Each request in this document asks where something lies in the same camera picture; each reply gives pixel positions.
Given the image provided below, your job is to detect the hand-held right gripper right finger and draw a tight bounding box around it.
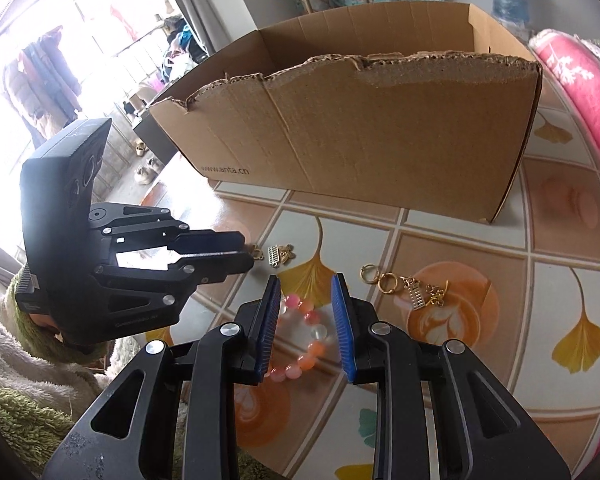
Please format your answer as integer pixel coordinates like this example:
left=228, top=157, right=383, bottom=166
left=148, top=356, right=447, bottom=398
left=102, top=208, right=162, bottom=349
left=330, top=272, right=568, bottom=480

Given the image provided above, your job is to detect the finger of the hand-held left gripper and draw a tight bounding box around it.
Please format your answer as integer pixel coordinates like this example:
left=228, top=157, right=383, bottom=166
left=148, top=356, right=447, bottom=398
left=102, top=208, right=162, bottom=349
left=87, top=204, right=248, bottom=257
left=94, top=252, right=255, bottom=309

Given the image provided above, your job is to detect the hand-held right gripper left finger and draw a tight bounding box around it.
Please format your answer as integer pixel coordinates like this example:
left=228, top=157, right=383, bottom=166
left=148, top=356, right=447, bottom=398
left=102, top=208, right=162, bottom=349
left=40, top=275, right=283, bottom=480

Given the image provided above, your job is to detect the pink orange bead bracelet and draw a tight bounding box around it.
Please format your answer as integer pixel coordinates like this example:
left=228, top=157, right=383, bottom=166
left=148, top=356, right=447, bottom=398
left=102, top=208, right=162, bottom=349
left=262, top=294, right=338, bottom=381

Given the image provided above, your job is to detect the gold ladder charm earring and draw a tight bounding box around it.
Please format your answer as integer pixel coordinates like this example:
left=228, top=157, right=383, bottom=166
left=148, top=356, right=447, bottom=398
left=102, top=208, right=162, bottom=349
left=252, top=243, right=297, bottom=267
left=378, top=272, right=451, bottom=311

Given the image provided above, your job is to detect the brown cardboard box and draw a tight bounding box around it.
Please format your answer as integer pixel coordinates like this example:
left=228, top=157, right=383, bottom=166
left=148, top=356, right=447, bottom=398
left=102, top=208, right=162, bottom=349
left=147, top=2, right=543, bottom=225

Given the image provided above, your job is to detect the hanging brown puffer jacket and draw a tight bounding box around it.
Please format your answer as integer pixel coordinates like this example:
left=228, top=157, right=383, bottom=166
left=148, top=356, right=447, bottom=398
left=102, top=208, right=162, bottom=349
left=2, top=25, right=83, bottom=146

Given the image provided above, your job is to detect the dark grey cabinet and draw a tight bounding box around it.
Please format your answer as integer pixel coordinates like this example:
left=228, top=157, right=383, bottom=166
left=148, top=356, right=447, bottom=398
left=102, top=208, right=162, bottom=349
left=132, top=105, right=181, bottom=163

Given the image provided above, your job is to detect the pile of clothes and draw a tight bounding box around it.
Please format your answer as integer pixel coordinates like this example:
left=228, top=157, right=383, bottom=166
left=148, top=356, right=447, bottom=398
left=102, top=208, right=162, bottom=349
left=160, top=17, right=213, bottom=83

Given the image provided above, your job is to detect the green fleece garment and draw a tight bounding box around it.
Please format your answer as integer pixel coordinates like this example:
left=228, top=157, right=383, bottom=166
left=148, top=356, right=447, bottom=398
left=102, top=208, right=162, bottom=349
left=0, top=380, right=191, bottom=480

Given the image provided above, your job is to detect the pink floral blanket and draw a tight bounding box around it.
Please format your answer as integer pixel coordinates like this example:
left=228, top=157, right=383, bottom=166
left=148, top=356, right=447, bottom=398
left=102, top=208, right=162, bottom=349
left=527, top=30, right=600, bottom=201

